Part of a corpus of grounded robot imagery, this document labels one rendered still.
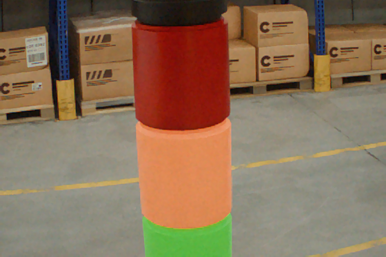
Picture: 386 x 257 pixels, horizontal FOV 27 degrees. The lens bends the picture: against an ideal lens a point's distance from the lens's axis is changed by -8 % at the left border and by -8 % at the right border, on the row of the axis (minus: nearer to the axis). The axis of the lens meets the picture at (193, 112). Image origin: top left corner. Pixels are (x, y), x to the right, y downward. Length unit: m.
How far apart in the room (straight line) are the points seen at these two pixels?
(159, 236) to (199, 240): 0.02
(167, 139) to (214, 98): 0.03
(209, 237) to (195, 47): 0.10
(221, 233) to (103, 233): 5.24
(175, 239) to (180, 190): 0.03
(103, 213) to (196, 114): 5.61
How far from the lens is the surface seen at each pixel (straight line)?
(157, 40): 0.42
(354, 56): 9.17
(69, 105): 8.19
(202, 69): 0.42
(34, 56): 8.17
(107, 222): 5.87
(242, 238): 5.55
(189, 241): 0.45
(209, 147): 0.44
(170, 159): 0.43
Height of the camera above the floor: 2.41
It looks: 17 degrees down
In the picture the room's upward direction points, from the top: 2 degrees counter-clockwise
